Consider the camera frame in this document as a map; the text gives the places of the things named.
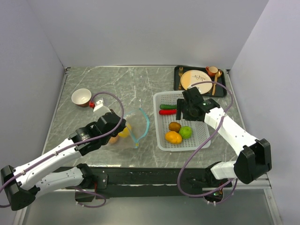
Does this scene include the green apple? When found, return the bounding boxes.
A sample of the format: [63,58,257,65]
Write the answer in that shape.
[179,126,192,139]

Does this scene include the red chili pepper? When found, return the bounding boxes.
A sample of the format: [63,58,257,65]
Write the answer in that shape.
[159,109,177,115]

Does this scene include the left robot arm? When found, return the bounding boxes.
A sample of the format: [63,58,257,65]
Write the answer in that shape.
[0,111,126,211]

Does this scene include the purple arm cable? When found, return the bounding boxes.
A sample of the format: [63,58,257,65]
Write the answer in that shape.
[177,81,237,205]
[0,91,125,209]

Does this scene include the white plastic basket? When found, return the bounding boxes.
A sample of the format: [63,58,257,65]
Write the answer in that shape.
[153,91,210,151]

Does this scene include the cream orange plate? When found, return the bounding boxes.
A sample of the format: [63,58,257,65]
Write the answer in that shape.
[181,70,212,94]

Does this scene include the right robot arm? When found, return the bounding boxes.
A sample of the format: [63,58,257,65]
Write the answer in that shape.
[176,87,272,187]

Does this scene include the gold fork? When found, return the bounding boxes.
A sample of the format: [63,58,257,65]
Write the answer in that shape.
[178,67,183,90]

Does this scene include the orange coffee cup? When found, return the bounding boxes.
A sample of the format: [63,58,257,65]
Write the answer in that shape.
[205,66,218,77]

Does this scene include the orange mango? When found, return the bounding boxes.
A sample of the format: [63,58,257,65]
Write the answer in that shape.
[165,131,182,144]

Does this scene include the yellow orange fruit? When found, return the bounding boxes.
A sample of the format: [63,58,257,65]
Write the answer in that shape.
[118,123,132,138]

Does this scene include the pink peach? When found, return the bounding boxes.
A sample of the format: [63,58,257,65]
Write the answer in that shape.
[108,136,119,144]

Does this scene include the green chili pepper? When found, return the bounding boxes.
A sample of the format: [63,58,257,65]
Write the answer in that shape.
[159,104,177,110]

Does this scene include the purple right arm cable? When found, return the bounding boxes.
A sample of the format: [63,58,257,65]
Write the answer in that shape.
[177,81,237,205]

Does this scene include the black serving tray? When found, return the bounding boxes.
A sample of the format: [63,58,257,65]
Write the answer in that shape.
[173,66,227,98]

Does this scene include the white brown bowl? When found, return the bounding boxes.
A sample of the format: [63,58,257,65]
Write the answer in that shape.
[71,88,92,107]

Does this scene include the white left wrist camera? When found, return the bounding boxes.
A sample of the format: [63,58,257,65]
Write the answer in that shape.
[89,98,111,117]

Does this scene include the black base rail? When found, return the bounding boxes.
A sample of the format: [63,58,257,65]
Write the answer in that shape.
[46,164,235,202]

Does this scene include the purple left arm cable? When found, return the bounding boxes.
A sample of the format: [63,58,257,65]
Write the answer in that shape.
[0,91,125,209]

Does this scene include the gold spoon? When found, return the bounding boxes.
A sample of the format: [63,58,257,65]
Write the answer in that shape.
[212,69,222,96]

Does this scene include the brown kiwi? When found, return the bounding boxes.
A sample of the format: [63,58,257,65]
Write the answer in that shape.
[168,122,181,133]

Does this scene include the clear zip top bag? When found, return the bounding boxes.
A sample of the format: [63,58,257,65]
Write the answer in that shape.
[107,108,150,149]

